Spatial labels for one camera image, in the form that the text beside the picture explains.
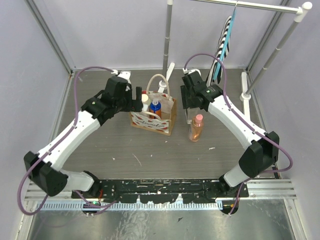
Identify pink cap lotion bottle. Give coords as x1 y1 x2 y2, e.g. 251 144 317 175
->
188 114 204 142

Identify white bottle grey cap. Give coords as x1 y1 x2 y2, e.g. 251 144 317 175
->
140 104 150 118

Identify purple cable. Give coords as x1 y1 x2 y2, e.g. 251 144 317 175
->
16 66 118 216
182 52 294 218

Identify black white striped cloth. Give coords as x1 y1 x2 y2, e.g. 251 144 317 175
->
205 15 232 87

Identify blue clothes hanger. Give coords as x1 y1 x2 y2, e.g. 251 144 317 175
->
213 9 236 83

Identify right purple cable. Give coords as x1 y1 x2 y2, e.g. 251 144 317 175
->
182 52 294 218

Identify blue cap orange bottle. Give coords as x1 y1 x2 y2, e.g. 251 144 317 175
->
149 98 162 118

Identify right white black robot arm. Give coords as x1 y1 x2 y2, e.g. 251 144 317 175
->
180 69 280 197

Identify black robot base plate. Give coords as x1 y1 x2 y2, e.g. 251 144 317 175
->
81 178 249 204

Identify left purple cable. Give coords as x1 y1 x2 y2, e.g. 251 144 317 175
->
16 66 118 216

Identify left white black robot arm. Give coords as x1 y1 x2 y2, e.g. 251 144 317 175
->
23 71 142 198

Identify clear bottle grey cap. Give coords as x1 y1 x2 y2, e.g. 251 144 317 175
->
185 108 200 125

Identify metal clothes rack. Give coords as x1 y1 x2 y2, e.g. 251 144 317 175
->
158 0 313 120

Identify slotted cable duct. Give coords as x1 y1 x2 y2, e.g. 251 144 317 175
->
41 200 223 211

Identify cream cap bottle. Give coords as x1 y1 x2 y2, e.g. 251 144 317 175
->
141 93 151 106

